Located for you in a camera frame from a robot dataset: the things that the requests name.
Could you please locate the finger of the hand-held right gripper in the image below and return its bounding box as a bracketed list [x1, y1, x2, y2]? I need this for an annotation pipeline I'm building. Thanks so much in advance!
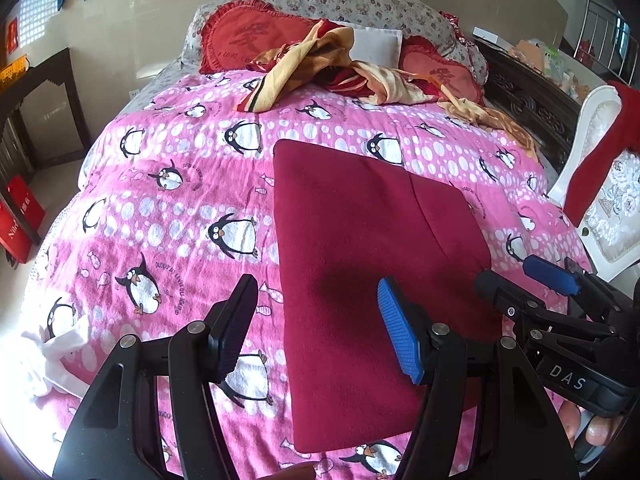
[522, 254, 640, 322]
[474, 269, 617, 357]

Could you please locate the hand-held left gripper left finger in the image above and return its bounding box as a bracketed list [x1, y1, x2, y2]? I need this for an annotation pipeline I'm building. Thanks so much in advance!
[52, 274, 261, 480]

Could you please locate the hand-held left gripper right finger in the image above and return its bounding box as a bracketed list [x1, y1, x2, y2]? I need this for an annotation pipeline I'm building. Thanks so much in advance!
[376, 277, 581, 480]

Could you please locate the dark red garment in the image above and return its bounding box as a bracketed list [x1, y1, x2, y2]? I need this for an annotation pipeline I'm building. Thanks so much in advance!
[272, 138, 507, 453]

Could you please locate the person's right hand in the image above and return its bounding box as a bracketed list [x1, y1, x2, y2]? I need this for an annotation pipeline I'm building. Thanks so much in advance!
[557, 400, 626, 466]

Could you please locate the white upholstered chair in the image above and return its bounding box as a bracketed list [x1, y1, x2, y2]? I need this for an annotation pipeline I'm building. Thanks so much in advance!
[547, 85, 640, 282]

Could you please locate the pink penguin blanket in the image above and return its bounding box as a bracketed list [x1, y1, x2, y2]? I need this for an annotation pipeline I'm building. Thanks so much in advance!
[30, 67, 593, 480]

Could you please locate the dark carved wooden cabinet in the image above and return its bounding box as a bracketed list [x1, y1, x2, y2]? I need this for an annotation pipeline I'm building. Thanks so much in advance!
[472, 37, 586, 196]

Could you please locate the white cloth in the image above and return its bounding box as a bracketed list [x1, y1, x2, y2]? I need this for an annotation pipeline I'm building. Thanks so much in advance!
[20, 320, 92, 401]

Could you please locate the red heart pillow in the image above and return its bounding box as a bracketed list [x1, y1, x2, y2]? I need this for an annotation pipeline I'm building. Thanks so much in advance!
[397, 37, 486, 106]
[199, 0, 328, 76]

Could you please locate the floral pillow with red ruffle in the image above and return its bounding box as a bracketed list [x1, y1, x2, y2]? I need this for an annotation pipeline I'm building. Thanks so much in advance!
[440, 10, 490, 86]

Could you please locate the red box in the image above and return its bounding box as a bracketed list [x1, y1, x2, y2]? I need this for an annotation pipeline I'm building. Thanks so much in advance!
[0, 200, 34, 267]
[5, 175, 47, 247]

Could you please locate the white flat box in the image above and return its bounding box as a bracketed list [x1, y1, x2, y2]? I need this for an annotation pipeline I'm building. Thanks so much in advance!
[472, 26, 507, 44]

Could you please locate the metal stair railing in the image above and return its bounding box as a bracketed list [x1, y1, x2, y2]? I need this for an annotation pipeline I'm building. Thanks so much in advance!
[575, 0, 640, 81]

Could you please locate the yellow and red cloth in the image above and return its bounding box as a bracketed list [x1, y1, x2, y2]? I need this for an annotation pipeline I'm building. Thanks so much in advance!
[235, 19, 541, 163]

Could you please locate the white pillow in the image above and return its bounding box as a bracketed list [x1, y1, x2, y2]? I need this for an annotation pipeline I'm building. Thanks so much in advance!
[345, 25, 404, 66]

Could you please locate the dark wooden table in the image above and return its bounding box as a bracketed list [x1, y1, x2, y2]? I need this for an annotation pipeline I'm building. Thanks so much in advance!
[0, 45, 91, 161]

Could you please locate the large floral pillow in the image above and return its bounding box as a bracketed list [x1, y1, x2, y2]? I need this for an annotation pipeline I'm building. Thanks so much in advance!
[248, 0, 463, 43]

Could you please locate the yellow basket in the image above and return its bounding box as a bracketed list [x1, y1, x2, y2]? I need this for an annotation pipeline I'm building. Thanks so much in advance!
[0, 55, 32, 85]

